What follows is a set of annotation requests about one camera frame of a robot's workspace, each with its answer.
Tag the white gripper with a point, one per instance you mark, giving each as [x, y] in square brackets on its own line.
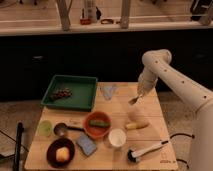
[146, 83]

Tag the dark brown plate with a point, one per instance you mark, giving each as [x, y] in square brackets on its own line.
[51, 152]

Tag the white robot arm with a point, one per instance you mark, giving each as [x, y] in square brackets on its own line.
[199, 98]

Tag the bunch of dark grapes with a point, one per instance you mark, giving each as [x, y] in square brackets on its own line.
[60, 93]

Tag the white cup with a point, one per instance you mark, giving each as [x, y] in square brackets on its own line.
[117, 138]

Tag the dark metal ladle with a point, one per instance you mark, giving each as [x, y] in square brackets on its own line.
[61, 129]

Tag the yellow round fruit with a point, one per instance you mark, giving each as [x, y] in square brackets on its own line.
[62, 154]

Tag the light blue cloth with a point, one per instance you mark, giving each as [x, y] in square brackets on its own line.
[108, 91]

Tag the yellow banana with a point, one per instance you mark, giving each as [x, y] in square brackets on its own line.
[136, 125]

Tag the green plastic tray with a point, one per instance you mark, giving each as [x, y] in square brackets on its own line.
[83, 90]

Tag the black stand pole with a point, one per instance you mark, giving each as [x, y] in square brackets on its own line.
[19, 132]

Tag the white handled dish brush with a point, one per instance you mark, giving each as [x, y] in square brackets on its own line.
[134, 156]

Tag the red object on shelf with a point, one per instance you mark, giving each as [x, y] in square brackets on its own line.
[84, 21]

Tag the blue sponge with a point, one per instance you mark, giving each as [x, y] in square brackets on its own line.
[86, 144]

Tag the orange bowl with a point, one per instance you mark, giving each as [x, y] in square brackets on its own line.
[96, 132]

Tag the wooden shelf post middle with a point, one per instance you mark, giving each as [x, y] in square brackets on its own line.
[125, 13]

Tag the green cucumber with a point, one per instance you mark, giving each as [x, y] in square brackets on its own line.
[96, 123]

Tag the small green cup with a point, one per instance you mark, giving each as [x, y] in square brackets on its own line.
[45, 128]

